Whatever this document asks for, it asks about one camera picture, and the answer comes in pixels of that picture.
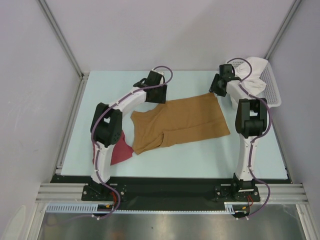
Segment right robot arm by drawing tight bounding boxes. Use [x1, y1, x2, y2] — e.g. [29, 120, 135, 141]
[209, 64, 271, 202]

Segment right aluminium frame post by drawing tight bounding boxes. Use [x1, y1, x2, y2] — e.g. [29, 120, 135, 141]
[264, 0, 304, 60]

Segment white plastic basket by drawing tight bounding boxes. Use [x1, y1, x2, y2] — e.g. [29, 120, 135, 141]
[227, 58, 282, 108]

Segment tan tank top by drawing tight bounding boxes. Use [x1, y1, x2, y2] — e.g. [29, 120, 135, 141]
[131, 93, 230, 155]

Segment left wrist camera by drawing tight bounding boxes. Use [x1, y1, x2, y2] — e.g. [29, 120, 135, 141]
[155, 70, 165, 76]

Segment red tank top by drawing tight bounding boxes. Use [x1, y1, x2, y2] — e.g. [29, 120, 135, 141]
[92, 129, 134, 166]

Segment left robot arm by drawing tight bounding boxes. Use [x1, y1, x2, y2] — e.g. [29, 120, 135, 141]
[87, 69, 168, 201]

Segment aluminium frame post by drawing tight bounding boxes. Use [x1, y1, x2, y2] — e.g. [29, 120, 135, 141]
[264, 0, 304, 60]
[36, 0, 89, 175]

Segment left aluminium frame post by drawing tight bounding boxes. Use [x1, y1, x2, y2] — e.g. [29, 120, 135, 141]
[36, 0, 89, 175]

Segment white tank top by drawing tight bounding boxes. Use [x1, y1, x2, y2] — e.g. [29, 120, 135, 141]
[235, 57, 269, 97]

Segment white cable duct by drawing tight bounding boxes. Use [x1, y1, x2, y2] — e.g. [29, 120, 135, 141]
[45, 203, 240, 215]

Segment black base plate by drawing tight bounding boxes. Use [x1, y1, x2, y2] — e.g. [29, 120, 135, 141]
[50, 174, 290, 212]

